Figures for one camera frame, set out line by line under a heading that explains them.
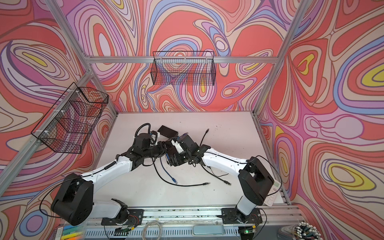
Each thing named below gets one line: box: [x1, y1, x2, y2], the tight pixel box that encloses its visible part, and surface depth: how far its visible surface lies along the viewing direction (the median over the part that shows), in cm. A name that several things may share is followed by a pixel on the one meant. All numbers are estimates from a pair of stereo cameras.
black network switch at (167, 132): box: [157, 125, 179, 139], surface depth 109 cm
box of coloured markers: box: [54, 220, 88, 240], surface depth 70 cm
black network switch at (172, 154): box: [165, 139, 179, 167], surface depth 75 cm
